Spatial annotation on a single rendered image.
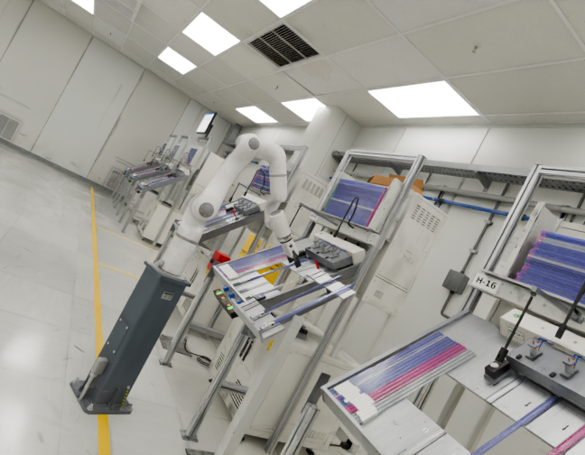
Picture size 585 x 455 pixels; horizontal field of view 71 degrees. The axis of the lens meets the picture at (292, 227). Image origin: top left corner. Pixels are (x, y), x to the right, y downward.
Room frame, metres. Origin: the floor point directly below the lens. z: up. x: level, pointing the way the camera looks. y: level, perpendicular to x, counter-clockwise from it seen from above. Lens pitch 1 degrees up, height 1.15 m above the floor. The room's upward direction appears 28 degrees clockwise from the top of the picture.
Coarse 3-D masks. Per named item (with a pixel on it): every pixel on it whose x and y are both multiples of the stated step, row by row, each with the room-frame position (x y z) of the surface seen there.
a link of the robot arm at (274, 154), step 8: (264, 144) 2.10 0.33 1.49; (272, 144) 2.09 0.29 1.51; (264, 152) 2.10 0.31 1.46; (272, 152) 2.08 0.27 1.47; (280, 152) 2.09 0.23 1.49; (264, 160) 2.13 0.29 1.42; (272, 160) 2.10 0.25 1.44; (280, 160) 2.10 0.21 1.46; (272, 168) 2.11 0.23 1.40; (280, 168) 2.11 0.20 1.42
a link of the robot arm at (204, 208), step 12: (240, 144) 1.97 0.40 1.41; (252, 144) 1.97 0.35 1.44; (228, 156) 2.02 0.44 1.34; (240, 156) 2.00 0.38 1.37; (252, 156) 2.00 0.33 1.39; (228, 168) 2.01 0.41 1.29; (240, 168) 2.04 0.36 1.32; (216, 180) 2.01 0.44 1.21; (228, 180) 2.02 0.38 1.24; (204, 192) 1.97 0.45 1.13; (216, 192) 1.99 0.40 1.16; (192, 204) 1.99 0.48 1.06; (204, 204) 1.95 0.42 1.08; (216, 204) 1.98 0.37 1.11; (204, 216) 1.96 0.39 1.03
